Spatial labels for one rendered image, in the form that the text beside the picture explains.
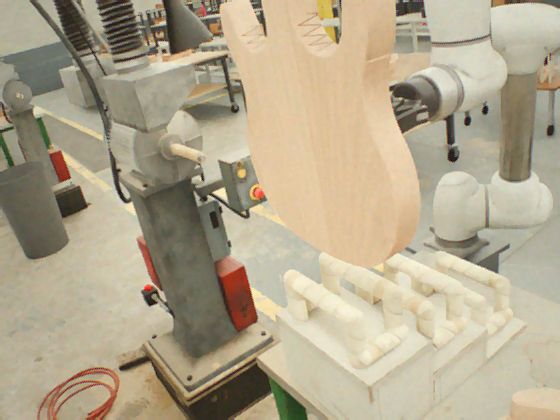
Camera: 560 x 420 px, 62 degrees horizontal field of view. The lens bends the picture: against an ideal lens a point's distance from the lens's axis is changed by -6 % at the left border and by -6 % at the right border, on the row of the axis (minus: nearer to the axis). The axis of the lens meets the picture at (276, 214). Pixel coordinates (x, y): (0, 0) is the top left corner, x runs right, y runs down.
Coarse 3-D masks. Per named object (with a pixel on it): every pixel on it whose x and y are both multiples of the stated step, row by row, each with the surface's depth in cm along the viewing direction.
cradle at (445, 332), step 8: (448, 320) 90; (456, 320) 89; (464, 320) 90; (440, 328) 88; (448, 328) 88; (456, 328) 89; (464, 328) 90; (440, 336) 87; (448, 336) 87; (432, 344) 86; (440, 344) 87
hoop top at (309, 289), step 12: (288, 276) 86; (300, 276) 85; (300, 288) 83; (312, 288) 81; (324, 288) 81; (312, 300) 81; (324, 300) 78; (336, 300) 77; (336, 312) 76; (348, 312) 74; (360, 312) 74
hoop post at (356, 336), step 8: (352, 328) 74; (360, 328) 74; (352, 336) 75; (360, 336) 74; (352, 344) 75; (360, 344) 75; (352, 352) 76; (360, 352) 76; (352, 360) 77; (360, 368) 77
